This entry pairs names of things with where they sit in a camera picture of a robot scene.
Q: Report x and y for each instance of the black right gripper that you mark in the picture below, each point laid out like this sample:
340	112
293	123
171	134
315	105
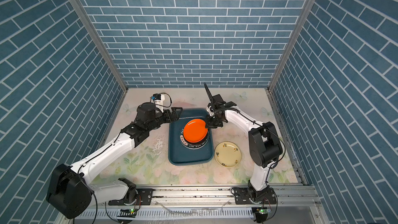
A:
208	124

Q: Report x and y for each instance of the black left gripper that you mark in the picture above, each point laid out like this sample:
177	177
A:
174	117

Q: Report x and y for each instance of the orange plastic plate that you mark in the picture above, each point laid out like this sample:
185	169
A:
195	131

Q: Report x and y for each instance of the green-rimmed white plate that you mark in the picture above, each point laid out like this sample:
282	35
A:
197	145

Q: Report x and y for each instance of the cream yellow floral plate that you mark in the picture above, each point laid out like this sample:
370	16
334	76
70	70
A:
227	154

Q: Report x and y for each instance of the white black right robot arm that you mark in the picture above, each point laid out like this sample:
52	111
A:
264	145

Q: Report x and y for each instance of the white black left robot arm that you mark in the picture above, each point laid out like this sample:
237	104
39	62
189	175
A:
70	190

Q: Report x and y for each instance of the teal plastic bin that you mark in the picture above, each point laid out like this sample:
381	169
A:
180	155

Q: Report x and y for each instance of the right controller board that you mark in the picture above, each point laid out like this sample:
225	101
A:
261	210

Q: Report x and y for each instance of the controller board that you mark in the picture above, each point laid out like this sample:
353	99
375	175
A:
128	213
261	210

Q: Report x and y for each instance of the left controller board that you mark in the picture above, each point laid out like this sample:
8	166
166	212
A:
128	213

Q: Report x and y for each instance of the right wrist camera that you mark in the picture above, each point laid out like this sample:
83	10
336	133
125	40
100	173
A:
218	103

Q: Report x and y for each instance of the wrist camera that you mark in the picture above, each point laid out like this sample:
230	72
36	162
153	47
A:
218	103
157	99

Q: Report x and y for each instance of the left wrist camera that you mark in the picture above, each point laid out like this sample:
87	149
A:
157	99

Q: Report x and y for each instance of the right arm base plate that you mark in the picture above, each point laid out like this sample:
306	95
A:
241	195

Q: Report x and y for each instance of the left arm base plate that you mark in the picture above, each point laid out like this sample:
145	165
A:
145	195

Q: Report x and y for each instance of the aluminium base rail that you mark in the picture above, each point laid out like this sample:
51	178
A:
295	203

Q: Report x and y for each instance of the left aluminium corner post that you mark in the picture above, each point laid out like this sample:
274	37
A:
87	23

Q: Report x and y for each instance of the aluminium corner post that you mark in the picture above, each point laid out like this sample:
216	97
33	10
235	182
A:
292	40
87	23

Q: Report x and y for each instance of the right aluminium corner post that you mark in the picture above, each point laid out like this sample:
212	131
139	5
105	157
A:
292	40

